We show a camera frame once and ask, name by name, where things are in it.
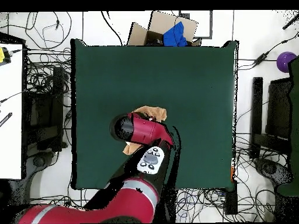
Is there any black box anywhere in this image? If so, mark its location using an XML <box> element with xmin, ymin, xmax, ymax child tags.
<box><xmin>224</xmin><ymin>181</ymin><xmax>238</xmax><ymax>215</ymax></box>

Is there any brown cardboard box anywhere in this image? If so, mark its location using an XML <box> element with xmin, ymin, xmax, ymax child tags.
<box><xmin>127</xmin><ymin>10</ymin><xmax>203</xmax><ymax>47</ymax></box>

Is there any purple ball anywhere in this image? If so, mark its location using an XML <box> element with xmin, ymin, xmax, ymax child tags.
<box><xmin>276</xmin><ymin>51</ymin><xmax>298</xmax><ymax>74</ymax></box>

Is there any white table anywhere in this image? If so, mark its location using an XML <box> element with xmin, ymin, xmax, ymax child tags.
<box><xmin>0</xmin><ymin>43</ymin><xmax>24</xmax><ymax>180</ymax></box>

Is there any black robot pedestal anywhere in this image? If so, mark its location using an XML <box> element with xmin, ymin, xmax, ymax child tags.
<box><xmin>161</xmin><ymin>188</ymin><xmax>178</xmax><ymax>223</ymax></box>

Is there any black rod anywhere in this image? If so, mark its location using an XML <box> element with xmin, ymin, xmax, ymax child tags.
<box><xmin>281</xmin><ymin>13</ymin><xmax>299</xmax><ymax>30</ymax></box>

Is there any black cable tangle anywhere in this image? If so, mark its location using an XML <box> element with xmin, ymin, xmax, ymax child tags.
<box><xmin>25</xmin><ymin>47</ymin><xmax>71</xmax><ymax>96</ymax></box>
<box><xmin>234</xmin><ymin>132</ymin><xmax>277</xmax><ymax>222</ymax></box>

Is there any blue cloth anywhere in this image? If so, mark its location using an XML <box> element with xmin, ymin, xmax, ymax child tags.
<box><xmin>162</xmin><ymin>21</ymin><xmax>188</xmax><ymax>47</ymax></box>

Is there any yellow black tool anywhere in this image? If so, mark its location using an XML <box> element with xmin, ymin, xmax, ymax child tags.
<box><xmin>0</xmin><ymin>47</ymin><xmax>12</xmax><ymax>64</ymax></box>

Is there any black floor frame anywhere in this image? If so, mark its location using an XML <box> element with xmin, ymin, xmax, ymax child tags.
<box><xmin>178</xmin><ymin>10</ymin><xmax>213</xmax><ymax>40</ymax></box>

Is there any dark green draped cloth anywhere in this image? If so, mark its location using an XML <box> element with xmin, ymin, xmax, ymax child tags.
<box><xmin>276</xmin><ymin>57</ymin><xmax>299</xmax><ymax>197</ymax></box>

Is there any black upright post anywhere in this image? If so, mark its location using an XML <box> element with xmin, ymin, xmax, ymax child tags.
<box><xmin>249</xmin><ymin>76</ymin><xmax>263</xmax><ymax>159</ymax></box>

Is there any orange terry towel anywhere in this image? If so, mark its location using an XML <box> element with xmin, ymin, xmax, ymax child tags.
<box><xmin>122</xmin><ymin>105</ymin><xmax>168</xmax><ymax>155</ymax></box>

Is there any black bar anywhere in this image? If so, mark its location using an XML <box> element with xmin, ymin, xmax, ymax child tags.
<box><xmin>0</xmin><ymin>112</ymin><xmax>13</xmax><ymax>128</ymax></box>

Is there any dark green table cloth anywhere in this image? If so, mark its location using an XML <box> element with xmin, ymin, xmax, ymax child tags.
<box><xmin>70</xmin><ymin>38</ymin><xmax>239</xmax><ymax>190</ymax></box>

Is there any black equipment stand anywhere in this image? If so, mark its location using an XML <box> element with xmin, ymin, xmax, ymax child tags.
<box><xmin>23</xmin><ymin>66</ymin><xmax>65</xmax><ymax>152</ymax></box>

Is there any black power adapter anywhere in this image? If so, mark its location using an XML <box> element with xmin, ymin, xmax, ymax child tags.
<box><xmin>253</xmin><ymin>52</ymin><xmax>270</xmax><ymax>67</ymax></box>

